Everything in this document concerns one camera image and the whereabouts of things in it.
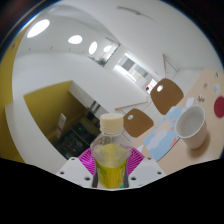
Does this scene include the long grey wall lamp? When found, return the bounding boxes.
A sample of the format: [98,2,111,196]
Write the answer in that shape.
[116,5,158,23]

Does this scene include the white hanging sign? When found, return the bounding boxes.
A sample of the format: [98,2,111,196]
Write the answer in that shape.
[55,113,67,139]

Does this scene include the white cup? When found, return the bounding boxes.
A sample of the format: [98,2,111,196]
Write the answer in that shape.
[175,105,208,150]

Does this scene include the brown wooden chair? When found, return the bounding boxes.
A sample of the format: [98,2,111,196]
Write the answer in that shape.
[149,77,185,116]
[122,107,155,138]

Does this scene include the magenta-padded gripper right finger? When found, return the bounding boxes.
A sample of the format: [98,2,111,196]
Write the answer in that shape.
[123,147,166,189]

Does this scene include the green balcony plant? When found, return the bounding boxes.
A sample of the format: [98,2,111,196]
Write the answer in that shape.
[89,54,109,68]

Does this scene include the wooden stair handrail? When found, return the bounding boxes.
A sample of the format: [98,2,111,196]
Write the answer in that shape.
[114,101,149,113]
[162,53,179,79]

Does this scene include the flat round red coaster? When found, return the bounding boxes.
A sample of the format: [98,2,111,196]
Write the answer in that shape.
[213,95,224,119]

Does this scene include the round ceiling lights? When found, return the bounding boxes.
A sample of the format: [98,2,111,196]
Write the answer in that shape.
[26,18,114,56]

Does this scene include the clear bottle with yellow drink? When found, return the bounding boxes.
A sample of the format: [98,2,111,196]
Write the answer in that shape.
[90,113,133,190]

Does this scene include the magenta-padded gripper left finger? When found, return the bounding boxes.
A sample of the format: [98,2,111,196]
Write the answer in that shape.
[55,148,99,189]

